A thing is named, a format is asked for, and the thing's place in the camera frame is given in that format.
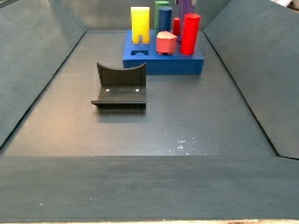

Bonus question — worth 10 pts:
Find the green cylinder block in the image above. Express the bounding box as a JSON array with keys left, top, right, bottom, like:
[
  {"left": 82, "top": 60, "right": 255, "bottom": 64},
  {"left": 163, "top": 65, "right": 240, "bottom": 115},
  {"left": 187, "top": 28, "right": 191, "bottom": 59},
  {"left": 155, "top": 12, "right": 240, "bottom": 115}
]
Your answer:
[{"left": 154, "top": 0, "right": 171, "bottom": 31}]

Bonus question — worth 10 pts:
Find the blue shape sorter base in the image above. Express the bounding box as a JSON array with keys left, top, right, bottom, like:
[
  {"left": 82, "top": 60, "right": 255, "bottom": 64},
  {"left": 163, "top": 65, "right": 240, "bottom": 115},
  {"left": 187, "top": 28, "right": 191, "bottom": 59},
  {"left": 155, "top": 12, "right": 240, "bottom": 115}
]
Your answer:
[{"left": 123, "top": 30, "right": 204, "bottom": 75}]

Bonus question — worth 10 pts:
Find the pink red pentagon block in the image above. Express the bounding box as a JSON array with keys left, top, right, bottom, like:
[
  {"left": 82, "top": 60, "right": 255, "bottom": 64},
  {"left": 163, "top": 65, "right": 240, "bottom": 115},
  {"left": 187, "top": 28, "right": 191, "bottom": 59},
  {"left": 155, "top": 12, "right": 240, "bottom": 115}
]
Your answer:
[{"left": 156, "top": 31, "right": 178, "bottom": 54}]

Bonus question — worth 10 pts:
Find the black curved fixture stand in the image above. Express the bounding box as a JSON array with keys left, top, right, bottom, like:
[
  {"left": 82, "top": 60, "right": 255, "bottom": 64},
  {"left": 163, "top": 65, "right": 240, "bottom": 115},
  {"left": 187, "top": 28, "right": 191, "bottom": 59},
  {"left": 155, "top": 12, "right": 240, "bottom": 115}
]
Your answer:
[{"left": 91, "top": 63, "right": 146, "bottom": 108}]

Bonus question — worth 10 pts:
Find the purple star prism block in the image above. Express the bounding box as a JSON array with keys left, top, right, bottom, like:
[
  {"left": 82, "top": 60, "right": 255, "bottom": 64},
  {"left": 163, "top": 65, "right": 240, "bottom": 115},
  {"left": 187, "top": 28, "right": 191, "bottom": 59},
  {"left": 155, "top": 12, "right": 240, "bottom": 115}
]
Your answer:
[{"left": 176, "top": 0, "right": 196, "bottom": 19}]

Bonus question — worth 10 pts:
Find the blue cylinder block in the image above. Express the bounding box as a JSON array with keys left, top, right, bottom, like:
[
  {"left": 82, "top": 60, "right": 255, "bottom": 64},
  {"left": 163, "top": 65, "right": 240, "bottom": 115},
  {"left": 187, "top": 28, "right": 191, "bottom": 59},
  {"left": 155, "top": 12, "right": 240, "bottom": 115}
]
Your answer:
[{"left": 158, "top": 6, "right": 172, "bottom": 32}]

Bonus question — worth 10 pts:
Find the yellow arch block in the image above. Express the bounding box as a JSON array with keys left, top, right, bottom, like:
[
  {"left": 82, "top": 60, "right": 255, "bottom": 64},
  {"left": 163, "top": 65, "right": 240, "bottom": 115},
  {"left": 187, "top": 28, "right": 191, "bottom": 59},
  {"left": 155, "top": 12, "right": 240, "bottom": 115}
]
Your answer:
[{"left": 131, "top": 7, "right": 151, "bottom": 44}]

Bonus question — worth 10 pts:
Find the short red block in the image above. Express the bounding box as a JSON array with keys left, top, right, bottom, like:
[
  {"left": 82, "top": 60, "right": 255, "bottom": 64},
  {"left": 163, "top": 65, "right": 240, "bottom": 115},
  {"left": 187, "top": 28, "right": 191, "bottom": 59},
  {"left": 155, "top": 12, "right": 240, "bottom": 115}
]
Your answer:
[{"left": 172, "top": 17, "right": 182, "bottom": 37}]

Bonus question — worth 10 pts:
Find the tall red hexagonal block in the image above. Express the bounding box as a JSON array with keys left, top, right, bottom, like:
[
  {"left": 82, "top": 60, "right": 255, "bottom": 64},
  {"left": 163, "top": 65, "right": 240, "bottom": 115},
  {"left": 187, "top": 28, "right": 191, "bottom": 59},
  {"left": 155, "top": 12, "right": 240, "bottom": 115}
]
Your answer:
[{"left": 180, "top": 13, "right": 202, "bottom": 55}]

